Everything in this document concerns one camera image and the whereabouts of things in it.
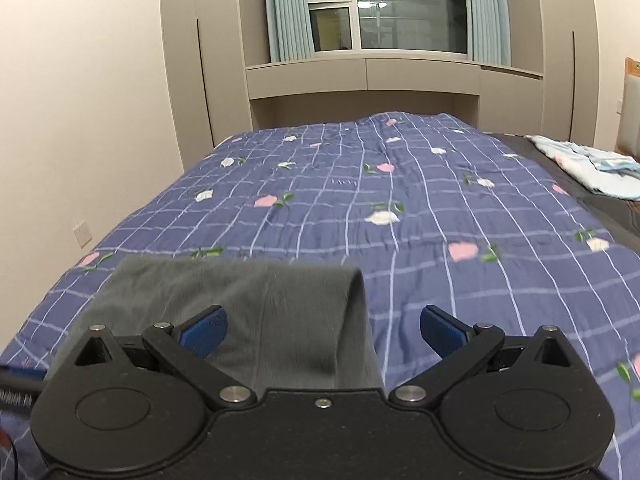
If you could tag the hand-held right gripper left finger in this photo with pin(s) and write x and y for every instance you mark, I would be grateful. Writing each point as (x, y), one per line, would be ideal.
(205, 332)

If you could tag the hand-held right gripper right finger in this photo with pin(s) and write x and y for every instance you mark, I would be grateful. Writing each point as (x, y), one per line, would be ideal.
(442, 332)

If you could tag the grey towel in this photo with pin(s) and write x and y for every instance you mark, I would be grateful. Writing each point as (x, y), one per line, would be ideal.
(225, 290)

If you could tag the blue checked floral blanket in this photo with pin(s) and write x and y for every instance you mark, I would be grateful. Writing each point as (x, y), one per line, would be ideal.
(350, 200)

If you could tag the dark bed sheet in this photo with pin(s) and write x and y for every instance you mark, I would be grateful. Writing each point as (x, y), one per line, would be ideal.
(600, 205)

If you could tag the light blue printed cloth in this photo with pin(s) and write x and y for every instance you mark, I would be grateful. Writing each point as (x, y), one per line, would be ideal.
(590, 170)

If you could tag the beige built-in cabinet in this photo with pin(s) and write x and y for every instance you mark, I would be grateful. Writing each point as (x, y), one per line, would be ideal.
(425, 75)

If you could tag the window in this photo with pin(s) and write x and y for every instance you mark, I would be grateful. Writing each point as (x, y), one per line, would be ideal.
(410, 10)

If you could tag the light blue curtain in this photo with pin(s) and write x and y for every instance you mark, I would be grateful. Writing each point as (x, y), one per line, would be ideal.
(290, 10)
(487, 10)

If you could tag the white wall socket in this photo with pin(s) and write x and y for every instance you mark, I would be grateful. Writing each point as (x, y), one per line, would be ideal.
(83, 234)

